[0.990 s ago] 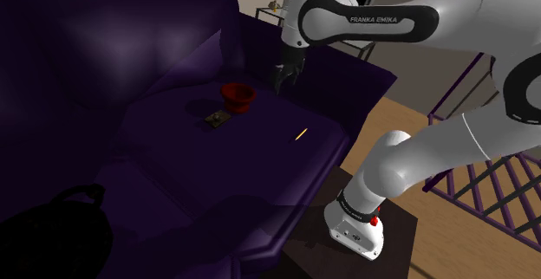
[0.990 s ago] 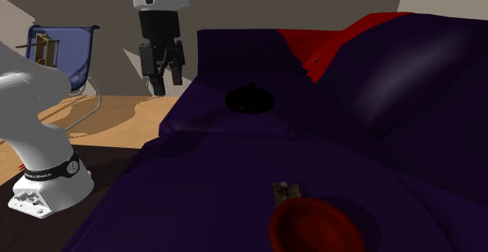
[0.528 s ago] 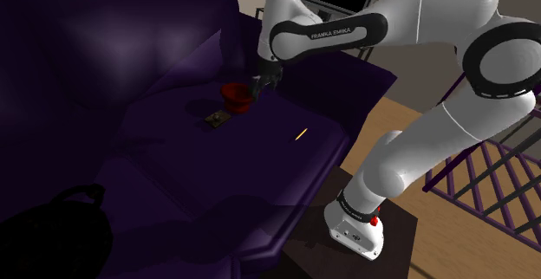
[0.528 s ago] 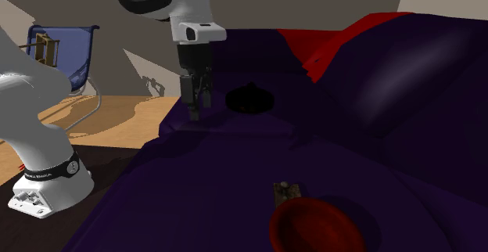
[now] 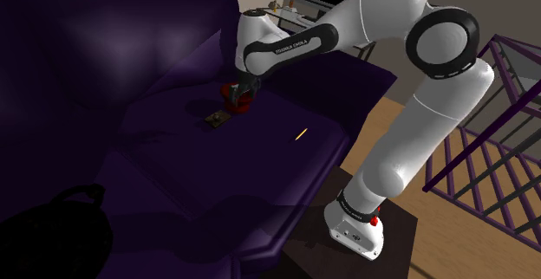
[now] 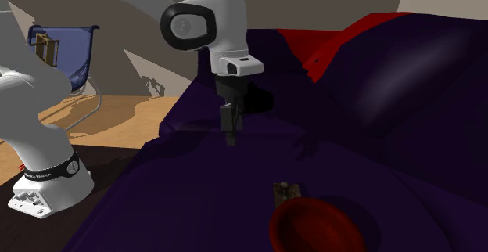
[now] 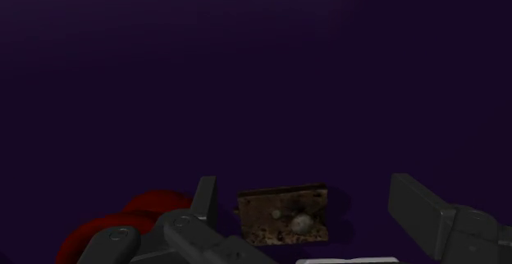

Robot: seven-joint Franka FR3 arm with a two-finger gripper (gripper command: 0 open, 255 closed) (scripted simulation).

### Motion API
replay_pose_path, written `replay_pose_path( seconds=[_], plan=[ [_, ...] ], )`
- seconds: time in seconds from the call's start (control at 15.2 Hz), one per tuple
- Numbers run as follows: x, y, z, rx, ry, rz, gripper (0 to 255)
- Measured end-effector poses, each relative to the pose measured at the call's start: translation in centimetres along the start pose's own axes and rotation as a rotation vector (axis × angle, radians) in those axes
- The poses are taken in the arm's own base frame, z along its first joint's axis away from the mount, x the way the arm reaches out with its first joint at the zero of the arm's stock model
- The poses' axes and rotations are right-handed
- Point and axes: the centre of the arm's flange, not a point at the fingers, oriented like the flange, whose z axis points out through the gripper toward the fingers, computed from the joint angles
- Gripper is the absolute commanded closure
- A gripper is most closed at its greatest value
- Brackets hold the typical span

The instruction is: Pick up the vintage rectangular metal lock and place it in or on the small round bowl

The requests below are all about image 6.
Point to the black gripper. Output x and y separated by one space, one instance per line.
227 86

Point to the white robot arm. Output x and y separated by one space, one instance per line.
38 144

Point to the bed with dark purple cover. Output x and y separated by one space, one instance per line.
198 190

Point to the small brown block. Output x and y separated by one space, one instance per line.
284 194

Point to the red pillow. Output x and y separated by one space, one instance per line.
305 43

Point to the red bowl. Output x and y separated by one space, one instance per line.
316 228

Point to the dark purple pillow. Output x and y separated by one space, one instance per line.
404 79

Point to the dark brown robot stand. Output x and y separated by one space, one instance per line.
26 238

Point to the blue metal-frame chair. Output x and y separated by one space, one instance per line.
74 52

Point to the small brown wooden frame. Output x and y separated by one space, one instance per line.
47 49

